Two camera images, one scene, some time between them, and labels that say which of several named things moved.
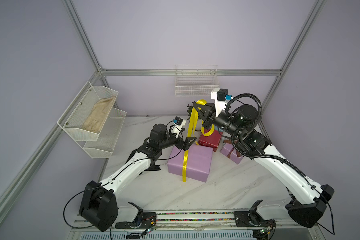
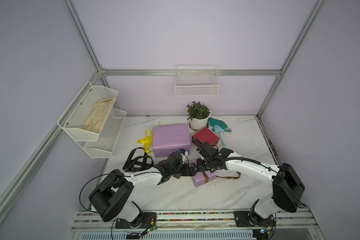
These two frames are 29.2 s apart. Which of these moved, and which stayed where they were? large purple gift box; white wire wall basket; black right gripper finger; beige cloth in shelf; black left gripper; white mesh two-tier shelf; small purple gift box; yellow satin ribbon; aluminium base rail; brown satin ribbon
Moved: black right gripper finger; black left gripper; large purple gift box; small purple gift box; yellow satin ribbon; brown satin ribbon
Stayed: beige cloth in shelf; white mesh two-tier shelf; white wire wall basket; aluminium base rail
